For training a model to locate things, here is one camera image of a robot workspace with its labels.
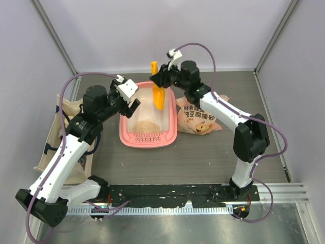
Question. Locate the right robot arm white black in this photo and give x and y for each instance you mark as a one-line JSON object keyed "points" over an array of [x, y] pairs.
{"points": [[251, 137]]}

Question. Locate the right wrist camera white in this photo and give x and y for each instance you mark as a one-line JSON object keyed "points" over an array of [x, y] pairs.
{"points": [[174, 57]]}

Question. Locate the pink litter box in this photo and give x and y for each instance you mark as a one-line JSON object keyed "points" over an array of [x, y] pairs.
{"points": [[166, 119]]}

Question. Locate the pink cat litter bag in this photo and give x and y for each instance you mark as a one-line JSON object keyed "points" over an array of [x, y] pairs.
{"points": [[193, 120]]}

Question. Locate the yellow plastic scoop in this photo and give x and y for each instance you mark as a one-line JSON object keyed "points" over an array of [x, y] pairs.
{"points": [[158, 93]]}

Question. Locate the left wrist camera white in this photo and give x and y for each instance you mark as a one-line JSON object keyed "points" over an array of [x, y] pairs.
{"points": [[126, 87]]}

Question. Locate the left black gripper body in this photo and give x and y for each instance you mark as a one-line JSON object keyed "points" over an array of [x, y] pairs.
{"points": [[118, 102]]}

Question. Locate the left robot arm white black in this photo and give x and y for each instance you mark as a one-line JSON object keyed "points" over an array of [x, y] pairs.
{"points": [[45, 199]]}

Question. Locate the beige canvas tote bag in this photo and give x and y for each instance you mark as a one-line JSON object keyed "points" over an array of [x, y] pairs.
{"points": [[82, 169]]}

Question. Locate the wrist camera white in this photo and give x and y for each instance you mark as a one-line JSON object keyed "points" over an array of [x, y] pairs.
{"points": [[174, 57], [126, 87]]}

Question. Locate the tan litter pile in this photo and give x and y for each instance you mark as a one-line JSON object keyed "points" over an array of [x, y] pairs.
{"points": [[145, 127]]}

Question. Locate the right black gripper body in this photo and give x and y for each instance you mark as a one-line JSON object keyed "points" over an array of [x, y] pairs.
{"points": [[174, 76]]}

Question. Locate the aluminium rail frame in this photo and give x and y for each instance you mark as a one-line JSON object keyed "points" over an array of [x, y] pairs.
{"points": [[290, 193]]}

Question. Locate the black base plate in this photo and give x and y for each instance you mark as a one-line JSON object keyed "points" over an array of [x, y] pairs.
{"points": [[173, 196]]}

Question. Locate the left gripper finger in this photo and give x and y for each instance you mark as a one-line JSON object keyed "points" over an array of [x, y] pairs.
{"points": [[125, 111], [132, 108]]}

